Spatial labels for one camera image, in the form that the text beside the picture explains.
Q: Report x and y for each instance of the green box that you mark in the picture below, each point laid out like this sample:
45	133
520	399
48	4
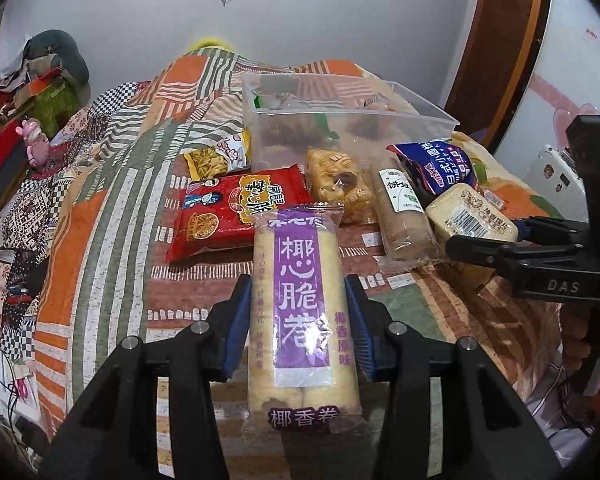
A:
50	102

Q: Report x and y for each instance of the purple label roll packet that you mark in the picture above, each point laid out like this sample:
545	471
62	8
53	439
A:
300	285

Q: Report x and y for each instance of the clear rice cracker packet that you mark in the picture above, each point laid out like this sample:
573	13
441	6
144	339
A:
330	180

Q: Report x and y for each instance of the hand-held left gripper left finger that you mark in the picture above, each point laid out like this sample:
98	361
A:
237	330

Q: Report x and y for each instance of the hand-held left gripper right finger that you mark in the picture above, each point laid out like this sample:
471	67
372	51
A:
360	332

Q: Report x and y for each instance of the yellow snack packet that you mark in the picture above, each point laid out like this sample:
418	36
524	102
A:
212	162

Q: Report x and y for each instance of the person's right hand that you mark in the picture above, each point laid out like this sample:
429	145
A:
575	350

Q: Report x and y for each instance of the pink plush toy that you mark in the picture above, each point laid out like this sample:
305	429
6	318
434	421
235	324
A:
37	142

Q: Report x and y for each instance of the red snack packet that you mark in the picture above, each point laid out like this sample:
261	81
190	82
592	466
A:
220	210

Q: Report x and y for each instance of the wooden door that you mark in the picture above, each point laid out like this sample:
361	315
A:
500	35

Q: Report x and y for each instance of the green snack packet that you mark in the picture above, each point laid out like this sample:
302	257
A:
330	127

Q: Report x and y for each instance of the pile of clothes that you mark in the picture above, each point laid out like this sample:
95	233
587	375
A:
12	77

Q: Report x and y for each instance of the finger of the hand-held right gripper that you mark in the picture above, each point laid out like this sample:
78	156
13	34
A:
480	252
545	227

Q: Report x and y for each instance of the white plastic device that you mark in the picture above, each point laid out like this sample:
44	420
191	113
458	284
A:
550	175

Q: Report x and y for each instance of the clear plastic container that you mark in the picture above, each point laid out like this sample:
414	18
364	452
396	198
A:
290	130

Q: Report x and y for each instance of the blue snack packet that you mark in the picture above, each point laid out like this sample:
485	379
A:
440	167

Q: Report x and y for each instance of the cream cake packet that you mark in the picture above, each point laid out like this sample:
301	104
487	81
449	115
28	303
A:
460	215

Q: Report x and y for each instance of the red box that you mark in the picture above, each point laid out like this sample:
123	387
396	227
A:
0	150

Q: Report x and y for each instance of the grey cushion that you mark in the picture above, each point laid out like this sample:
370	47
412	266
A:
62	52

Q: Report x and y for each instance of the green label biscuit packet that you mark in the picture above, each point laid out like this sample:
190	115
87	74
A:
405	230

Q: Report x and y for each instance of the striped patchwork blanket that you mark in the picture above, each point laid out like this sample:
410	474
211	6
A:
105	210

